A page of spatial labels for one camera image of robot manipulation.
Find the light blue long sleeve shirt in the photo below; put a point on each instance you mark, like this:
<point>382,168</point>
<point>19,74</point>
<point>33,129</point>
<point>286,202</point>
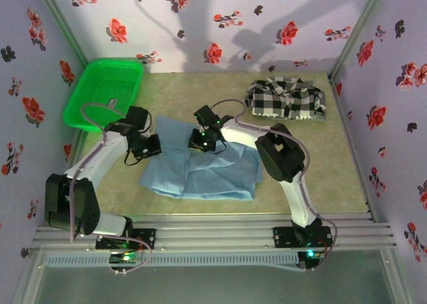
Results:
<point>207,174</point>

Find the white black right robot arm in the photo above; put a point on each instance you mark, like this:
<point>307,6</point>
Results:
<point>297,190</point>

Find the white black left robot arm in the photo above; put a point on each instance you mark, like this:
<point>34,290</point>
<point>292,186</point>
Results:
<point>96,154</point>

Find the small grey basket label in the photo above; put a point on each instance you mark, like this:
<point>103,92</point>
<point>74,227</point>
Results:
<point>112,104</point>

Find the green plastic basket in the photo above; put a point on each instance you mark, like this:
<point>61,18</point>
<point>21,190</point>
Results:
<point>100,80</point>

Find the black white plaid shirt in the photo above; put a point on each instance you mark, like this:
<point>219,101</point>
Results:
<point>283,99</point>

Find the small circuit board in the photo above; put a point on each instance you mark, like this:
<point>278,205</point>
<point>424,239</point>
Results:
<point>125,258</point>
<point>315,254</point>

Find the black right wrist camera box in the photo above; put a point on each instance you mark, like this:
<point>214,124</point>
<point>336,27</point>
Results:
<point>194,140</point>

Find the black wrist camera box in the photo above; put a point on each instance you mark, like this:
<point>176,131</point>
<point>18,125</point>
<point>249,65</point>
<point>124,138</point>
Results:
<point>194,140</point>
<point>155,145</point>

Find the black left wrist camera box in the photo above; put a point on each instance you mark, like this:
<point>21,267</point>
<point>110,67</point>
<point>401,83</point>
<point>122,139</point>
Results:
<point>155,145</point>

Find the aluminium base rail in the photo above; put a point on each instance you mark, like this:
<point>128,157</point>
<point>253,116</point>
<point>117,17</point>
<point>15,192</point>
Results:
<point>213,232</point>

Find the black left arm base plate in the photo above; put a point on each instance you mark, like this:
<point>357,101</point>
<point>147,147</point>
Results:
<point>145,239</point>

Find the aluminium frame post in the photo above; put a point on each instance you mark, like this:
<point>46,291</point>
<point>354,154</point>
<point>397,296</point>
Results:
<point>63,27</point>
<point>357,30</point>

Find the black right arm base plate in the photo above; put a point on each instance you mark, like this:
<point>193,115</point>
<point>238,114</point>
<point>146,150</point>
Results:
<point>283,237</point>

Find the aluminium side rail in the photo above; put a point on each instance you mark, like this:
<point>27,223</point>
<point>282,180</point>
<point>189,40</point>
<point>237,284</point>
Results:
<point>353,150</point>

